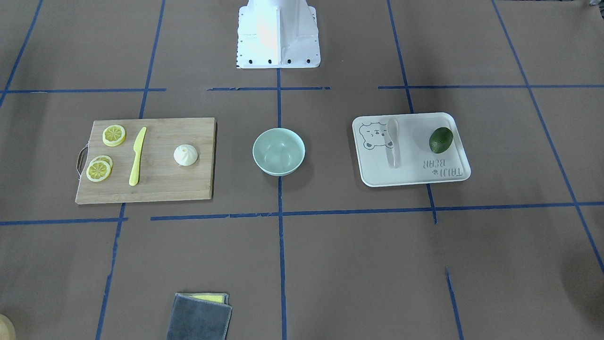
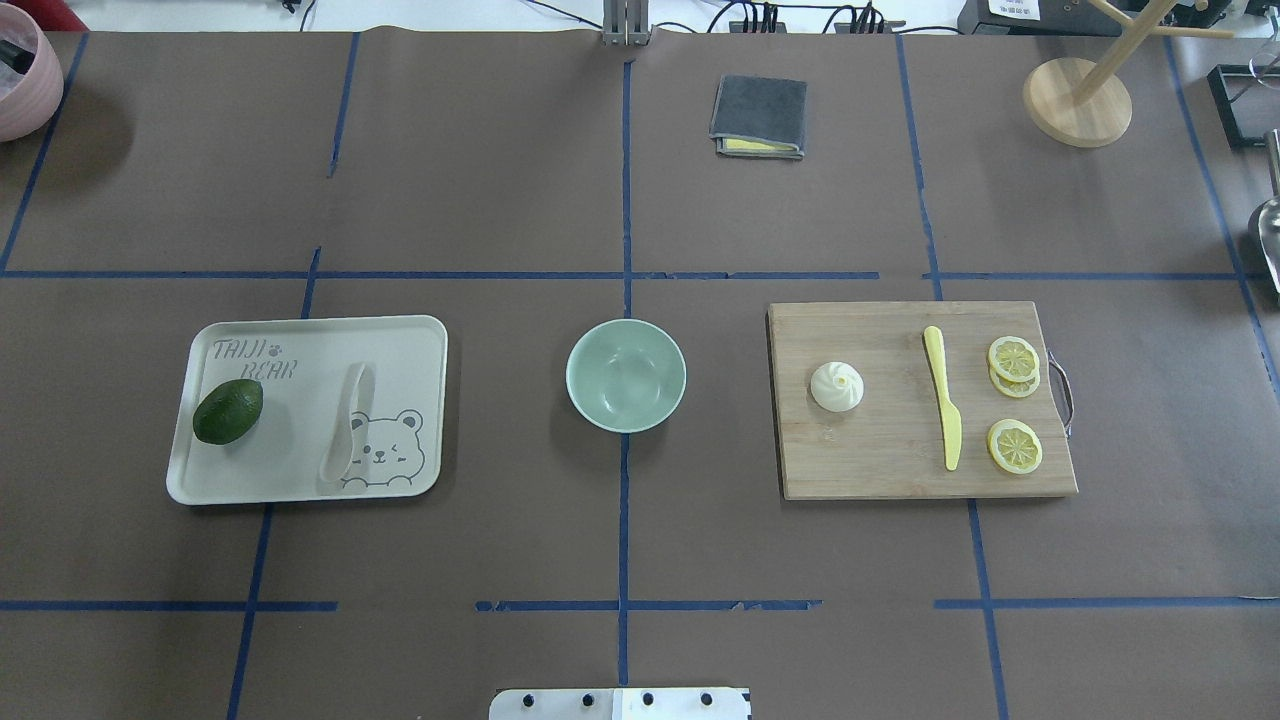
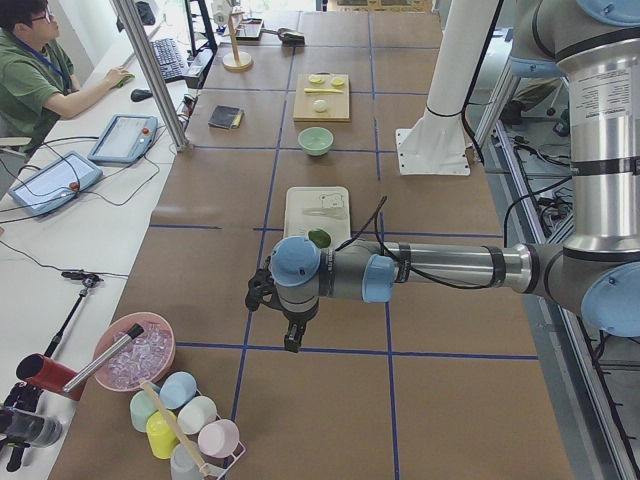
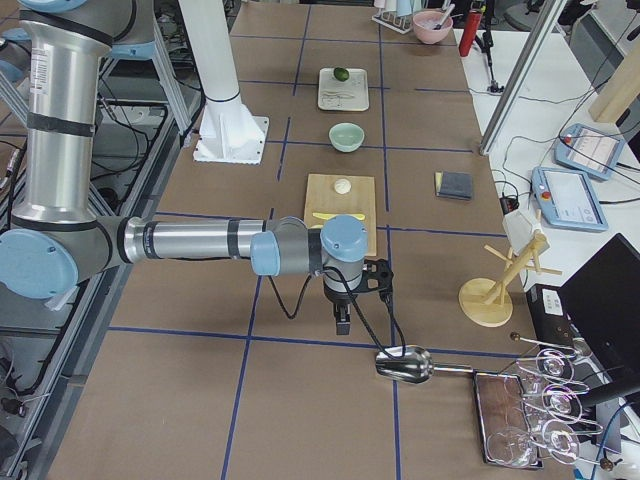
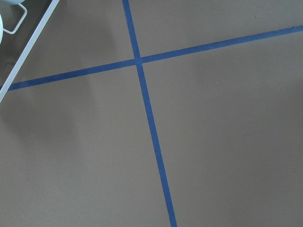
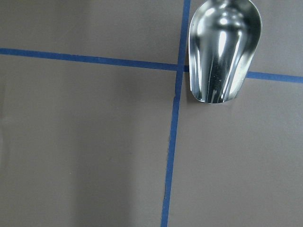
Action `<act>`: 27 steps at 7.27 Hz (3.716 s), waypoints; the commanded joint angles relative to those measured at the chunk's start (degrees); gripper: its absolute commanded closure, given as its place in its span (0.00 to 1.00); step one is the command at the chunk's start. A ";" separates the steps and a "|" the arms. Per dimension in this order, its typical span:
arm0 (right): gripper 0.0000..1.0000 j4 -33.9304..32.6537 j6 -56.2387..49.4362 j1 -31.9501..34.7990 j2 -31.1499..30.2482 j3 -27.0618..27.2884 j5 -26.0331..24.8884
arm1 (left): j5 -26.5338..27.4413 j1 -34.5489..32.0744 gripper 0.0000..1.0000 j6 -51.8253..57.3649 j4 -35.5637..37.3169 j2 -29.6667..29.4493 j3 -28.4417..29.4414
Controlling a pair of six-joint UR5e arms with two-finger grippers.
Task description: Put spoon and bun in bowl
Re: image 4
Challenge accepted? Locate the black glass rack tray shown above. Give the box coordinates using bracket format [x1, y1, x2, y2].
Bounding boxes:
[472, 371, 544, 470]

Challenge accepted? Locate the white ceramic spoon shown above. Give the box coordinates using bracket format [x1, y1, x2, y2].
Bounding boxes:
[319, 90, 357, 100]

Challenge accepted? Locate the pink bowl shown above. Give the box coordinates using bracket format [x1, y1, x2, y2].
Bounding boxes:
[412, 10, 453, 45]

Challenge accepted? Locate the green avocado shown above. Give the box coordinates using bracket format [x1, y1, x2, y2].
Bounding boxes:
[333, 67, 350, 82]

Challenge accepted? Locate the wooden mug tree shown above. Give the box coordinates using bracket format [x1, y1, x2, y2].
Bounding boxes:
[458, 229, 562, 328]

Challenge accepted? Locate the red bottle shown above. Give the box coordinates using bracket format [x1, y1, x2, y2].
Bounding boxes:
[459, 10, 483, 57]

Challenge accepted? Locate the black monitor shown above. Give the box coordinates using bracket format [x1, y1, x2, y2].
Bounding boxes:
[560, 233, 639, 384]

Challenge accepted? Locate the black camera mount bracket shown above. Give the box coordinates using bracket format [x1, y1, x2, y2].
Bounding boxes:
[357, 259, 394, 304]

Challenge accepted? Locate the grey folded cloth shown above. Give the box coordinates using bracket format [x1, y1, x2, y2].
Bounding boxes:
[434, 171, 473, 200]

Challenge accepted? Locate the blue teach pendant far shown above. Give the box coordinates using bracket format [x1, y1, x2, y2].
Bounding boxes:
[555, 123, 626, 181]

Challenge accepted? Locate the wooden cutting board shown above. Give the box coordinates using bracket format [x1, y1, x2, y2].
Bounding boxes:
[303, 174, 377, 257]

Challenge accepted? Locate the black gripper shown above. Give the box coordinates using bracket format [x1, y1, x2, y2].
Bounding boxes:
[323, 284, 352, 335]

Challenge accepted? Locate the white bear tray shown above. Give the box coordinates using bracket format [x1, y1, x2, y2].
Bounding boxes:
[317, 68, 369, 112]

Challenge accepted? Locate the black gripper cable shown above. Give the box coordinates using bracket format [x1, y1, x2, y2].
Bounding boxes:
[267, 267, 407, 360]

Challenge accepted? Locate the blue teach pendant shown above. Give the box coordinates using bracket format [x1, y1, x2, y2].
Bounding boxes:
[555, 123, 626, 181]
[531, 167, 609, 232]

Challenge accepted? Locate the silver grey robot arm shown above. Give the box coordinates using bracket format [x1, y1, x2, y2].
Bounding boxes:
[1, 1, 367, 335]

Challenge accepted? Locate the aluminium frame post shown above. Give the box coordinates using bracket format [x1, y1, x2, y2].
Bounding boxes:
[479, 0, 567, 156]

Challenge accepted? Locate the blue teach pendant near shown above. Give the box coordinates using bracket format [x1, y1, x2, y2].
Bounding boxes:
[531, 167, 609, 232]

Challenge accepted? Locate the light green bowl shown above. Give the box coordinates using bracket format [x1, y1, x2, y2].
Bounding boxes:
[328, 123, 365, 153]

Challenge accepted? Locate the yellow plastic knife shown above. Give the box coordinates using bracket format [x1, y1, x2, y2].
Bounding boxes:
[312, 212, 366, 221]

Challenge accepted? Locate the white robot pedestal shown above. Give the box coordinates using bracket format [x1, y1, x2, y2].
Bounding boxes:
[179, 0, 269, 165]

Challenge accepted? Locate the metal scoop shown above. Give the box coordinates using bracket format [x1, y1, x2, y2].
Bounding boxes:
[375, 345, 474, 384]

